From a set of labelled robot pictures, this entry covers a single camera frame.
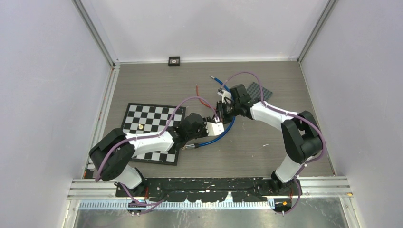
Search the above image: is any blue cable lock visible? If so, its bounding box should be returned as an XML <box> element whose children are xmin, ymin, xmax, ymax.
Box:
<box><xmin>182</xmin><ymin>76</ymin><xmax>236</xmax><ymax>150</ymax></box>

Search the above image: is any red cable padlock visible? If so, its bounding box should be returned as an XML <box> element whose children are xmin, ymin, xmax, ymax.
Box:
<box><xmin>195</xmin><ymin>84</ymin><xmax>216</xmax><ymax>110</ymax></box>

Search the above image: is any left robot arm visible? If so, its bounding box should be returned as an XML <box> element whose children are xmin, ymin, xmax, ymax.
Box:
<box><xmin>89</xmin><ymin>113</ymin><xmax>217</xmax><ymax>197</ymax></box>

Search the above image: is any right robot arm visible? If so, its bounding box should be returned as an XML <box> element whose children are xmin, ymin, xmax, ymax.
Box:
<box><xmin>216</xmin><ymin>84</ymin><xmax>324</xmax><ymax>195</ymax></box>

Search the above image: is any grey building plate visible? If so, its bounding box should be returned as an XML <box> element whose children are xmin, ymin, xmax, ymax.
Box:
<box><xmin>247</xmin><ymin>82</ymin><xmax>273</xmax><ymax>101</ymax></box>

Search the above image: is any black white chessboard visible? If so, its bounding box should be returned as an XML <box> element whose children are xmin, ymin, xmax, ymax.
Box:
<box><xmin>121</xmin><ymin>103</ymin><xmax>186</xmax><ymax>166</ymax></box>

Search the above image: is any small black square device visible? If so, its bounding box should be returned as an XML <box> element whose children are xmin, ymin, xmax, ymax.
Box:
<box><xmin>168</xmin><ymin>56</ymin><xmax>181</xmax><ymax>67</ymax></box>

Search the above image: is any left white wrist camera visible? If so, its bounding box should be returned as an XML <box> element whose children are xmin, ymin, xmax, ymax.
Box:
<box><xmin>205</xmin><ymin>117</ymin><xmax>225</xmax><ymax>136</ymax></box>

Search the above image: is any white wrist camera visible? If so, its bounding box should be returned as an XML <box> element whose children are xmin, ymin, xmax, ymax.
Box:
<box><xmin>217</xmin><ymin>88</ymin><xmax>232</xmax><ymax>104</ymax></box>
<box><xmin>205</xmin><ymin>117</ymin><xmax>225</xmax><ymax>136</ymax></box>

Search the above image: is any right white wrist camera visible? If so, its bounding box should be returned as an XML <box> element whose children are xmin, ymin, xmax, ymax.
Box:
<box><xmin>217</xmin><ymin>88</ymin><xmax>232</xmax><ymax>104</ymax></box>

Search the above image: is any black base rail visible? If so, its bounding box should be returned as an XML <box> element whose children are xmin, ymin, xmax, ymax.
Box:
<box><xmin>115</xmin><ymin>177</ymin><xmax>298</xmax><ymax>203</ymax></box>

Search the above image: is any aluminium frame rail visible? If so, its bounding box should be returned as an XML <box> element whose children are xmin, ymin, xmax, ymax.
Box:
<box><xmin>78</xmin><ymin>199</ymin><xmax>277</xmax><ymax>210</ymax></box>

